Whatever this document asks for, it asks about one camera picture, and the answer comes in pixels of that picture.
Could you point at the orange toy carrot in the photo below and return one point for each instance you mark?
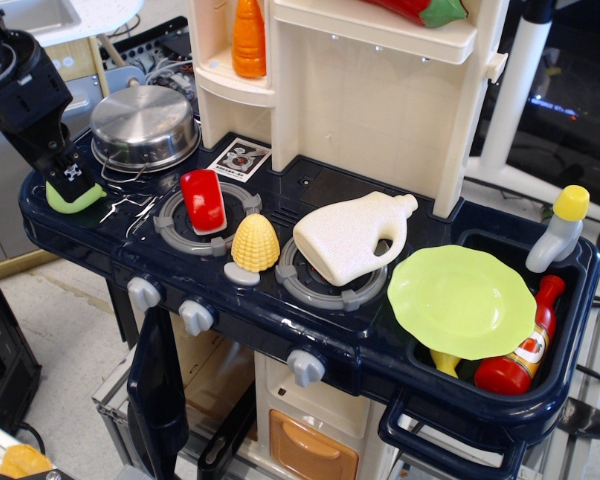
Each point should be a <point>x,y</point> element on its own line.
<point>248,40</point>

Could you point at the navy toy kitchen counter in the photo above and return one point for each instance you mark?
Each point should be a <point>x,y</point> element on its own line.
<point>447,424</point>

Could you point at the grey toy faucet yellow top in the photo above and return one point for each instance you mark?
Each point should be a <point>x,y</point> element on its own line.
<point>563,231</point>

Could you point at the cream toy kitchen cabinet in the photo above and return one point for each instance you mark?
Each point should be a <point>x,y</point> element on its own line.
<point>355,86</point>

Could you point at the white stand frame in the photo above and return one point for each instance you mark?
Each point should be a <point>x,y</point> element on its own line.
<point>539,129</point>

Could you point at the black white sticker label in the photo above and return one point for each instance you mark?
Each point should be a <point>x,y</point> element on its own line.
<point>240,160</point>

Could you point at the yellow toy bottle in sink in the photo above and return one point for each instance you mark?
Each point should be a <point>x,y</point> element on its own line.
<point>445,363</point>

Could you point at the grey stove burner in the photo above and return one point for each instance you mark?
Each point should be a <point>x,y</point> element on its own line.
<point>302,281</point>
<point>175,228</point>

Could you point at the yellow toy corn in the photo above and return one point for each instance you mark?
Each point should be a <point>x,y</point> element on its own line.
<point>255,246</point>

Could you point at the middle grey stove knob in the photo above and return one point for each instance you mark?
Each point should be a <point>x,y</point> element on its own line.
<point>197,318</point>

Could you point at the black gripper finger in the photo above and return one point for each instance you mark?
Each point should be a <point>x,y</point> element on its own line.
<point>69,175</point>

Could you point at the red toy can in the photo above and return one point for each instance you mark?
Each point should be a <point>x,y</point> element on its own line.
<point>204,201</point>

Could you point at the grey round button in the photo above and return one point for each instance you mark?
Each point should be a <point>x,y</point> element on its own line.
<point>240,276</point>

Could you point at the orange toy drawer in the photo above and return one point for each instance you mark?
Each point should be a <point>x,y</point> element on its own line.
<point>308,453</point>

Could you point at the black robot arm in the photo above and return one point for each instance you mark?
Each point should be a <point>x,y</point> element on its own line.
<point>33,98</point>

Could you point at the light green plastic plate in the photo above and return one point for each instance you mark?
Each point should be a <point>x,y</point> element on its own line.
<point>462,302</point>

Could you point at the red toy pepper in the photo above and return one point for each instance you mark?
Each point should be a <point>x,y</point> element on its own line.
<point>426,13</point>

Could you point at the navy oven door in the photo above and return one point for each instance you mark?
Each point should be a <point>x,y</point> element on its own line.
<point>157,413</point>

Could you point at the right grey stove knob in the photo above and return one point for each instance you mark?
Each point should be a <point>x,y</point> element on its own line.
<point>305,367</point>

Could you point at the left grey stove burner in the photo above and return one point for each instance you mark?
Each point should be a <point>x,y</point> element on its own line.
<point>175,228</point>

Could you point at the stainless steel pot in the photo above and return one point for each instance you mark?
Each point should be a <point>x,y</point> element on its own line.
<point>142,130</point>

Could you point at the red toy ketchup bottle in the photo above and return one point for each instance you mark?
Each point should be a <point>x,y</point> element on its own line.
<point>513,373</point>

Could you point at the white toy detergent jug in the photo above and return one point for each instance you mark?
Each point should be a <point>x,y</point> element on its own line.
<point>346,240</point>

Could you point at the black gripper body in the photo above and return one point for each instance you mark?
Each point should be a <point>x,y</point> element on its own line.
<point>33,98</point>

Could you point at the left grey stove knob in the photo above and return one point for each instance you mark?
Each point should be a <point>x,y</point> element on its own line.
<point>143,294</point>

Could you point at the green toy pear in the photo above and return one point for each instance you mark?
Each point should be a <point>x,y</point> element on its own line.
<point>58,204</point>

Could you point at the grey stove knob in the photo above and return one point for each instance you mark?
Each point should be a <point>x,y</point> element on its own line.
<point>143,294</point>
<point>197,318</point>
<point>305,367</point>

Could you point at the right grey stove burner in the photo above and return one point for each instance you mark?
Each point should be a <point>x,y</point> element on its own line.
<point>302,281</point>

